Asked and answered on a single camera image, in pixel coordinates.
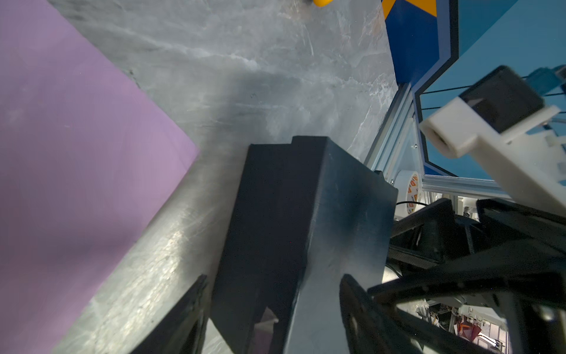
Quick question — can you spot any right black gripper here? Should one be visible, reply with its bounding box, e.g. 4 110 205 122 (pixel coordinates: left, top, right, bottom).
368 199 565 353

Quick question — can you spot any white tape roll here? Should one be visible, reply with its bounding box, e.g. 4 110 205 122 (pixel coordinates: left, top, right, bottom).
394 170 422 218

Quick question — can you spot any dark navy gift box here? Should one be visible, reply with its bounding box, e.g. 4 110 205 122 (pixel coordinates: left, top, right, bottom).
211 137 398 353

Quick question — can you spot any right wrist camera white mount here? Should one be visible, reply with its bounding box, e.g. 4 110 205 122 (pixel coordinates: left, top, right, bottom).
418 65 566 218

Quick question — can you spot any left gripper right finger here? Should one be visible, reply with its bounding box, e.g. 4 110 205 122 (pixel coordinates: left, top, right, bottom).
339 274 425 353

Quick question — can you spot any pink wrapping paper sheet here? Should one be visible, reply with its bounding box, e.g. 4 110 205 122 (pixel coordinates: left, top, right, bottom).
1 1 198 353

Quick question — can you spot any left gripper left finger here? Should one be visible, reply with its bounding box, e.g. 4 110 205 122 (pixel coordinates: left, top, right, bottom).
131 274 209 354

